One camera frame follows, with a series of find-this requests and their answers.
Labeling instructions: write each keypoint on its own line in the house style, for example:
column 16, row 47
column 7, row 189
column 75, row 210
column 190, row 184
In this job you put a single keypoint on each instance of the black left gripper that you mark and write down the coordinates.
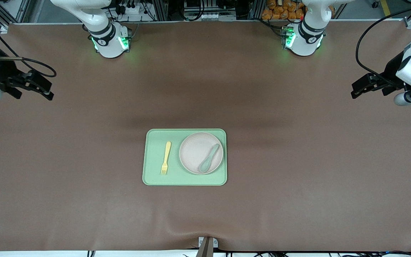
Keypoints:
column 393, row 69

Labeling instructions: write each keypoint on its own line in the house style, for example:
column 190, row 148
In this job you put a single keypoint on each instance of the yellow plastic fork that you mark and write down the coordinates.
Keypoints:
column 167, row 153

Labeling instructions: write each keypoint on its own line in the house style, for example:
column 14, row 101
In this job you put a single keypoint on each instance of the round beige plate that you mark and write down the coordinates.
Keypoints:
column 194, row 150

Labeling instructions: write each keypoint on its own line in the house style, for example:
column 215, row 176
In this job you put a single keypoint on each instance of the green plastic spoon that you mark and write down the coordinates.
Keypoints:
column 211, row 157

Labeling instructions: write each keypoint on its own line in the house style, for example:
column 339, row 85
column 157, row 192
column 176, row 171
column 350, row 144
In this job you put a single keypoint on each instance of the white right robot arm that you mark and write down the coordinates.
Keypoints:
column 105, row 39

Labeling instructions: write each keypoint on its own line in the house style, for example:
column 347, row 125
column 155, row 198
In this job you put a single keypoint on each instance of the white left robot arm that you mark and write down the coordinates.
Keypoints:
column 307, row 39

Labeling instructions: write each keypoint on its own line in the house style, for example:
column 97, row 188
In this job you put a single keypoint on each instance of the brown table mat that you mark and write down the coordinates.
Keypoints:
column 84, row 196

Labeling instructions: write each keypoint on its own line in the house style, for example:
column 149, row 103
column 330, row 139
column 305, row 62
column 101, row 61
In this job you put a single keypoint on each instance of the pile of orange packets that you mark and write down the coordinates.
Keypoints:
column 280, row 10

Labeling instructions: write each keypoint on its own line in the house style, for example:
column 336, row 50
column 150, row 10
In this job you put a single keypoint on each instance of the white power strip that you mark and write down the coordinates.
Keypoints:
column 130, row 9

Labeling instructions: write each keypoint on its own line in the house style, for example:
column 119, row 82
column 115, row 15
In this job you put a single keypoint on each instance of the light green rectangular tray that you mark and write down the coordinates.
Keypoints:
column 155, row 157

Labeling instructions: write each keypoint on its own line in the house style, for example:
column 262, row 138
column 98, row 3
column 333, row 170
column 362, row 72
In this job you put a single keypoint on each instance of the metal table edge bracket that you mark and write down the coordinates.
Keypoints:
column 208, row 246

